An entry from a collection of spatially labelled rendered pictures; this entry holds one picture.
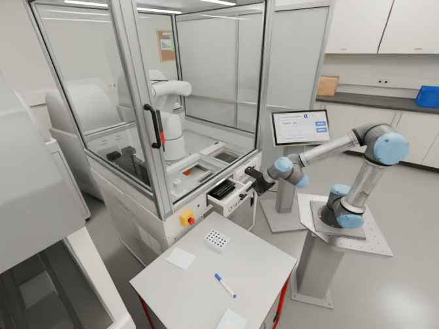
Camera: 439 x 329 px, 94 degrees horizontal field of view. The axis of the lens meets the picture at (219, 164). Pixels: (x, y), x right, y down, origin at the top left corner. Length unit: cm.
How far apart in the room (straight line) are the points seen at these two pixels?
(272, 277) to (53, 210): 94
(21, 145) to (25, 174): 5
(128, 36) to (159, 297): 105
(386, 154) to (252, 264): 78
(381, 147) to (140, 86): 96
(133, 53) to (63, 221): 56
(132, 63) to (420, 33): 385
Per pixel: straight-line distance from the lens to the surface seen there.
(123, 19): 85
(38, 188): 54
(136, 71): 85
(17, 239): 58
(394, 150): 106
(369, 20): 418
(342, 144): 117
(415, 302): 241
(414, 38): 419
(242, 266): 117
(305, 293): 201
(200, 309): 108
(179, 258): 120
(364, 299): 222
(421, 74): 461
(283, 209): 250
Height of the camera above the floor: 174
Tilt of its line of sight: 31 degrees down
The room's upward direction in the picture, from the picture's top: 2 degrees counter-clockwise
